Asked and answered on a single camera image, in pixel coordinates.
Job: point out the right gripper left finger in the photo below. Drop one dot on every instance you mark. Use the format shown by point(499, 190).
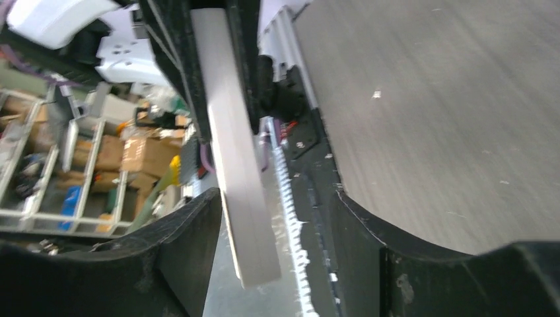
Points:
point(162, 269)

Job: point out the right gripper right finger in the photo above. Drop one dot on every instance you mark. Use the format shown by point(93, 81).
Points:
point(383, 270)

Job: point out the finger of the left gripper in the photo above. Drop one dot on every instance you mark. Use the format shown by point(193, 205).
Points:
point(170, 29)
point(243, 19)

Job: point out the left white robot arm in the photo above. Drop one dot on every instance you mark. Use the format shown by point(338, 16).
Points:
point(86, 42)

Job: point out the cardboard box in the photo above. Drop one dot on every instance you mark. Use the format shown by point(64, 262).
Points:
point(148, 156)

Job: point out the metal storage shelf rack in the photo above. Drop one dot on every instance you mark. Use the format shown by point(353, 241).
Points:
point(63, 176)

